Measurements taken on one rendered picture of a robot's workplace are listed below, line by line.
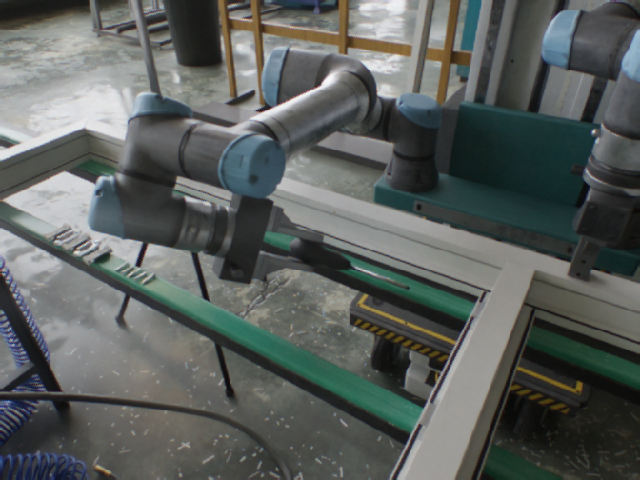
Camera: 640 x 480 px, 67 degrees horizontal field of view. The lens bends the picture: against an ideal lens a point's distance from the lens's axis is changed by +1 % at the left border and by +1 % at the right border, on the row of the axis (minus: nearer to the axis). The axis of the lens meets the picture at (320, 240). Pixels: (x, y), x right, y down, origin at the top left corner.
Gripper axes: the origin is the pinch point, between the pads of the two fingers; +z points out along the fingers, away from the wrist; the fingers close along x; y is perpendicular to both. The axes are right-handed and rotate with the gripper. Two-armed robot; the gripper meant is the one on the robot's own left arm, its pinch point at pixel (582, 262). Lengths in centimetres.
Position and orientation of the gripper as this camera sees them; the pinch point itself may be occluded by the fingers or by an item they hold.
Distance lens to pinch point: 78.9
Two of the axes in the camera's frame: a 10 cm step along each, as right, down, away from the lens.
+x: -5.2, 5.1, -6.9
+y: -8.5, -3.0, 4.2
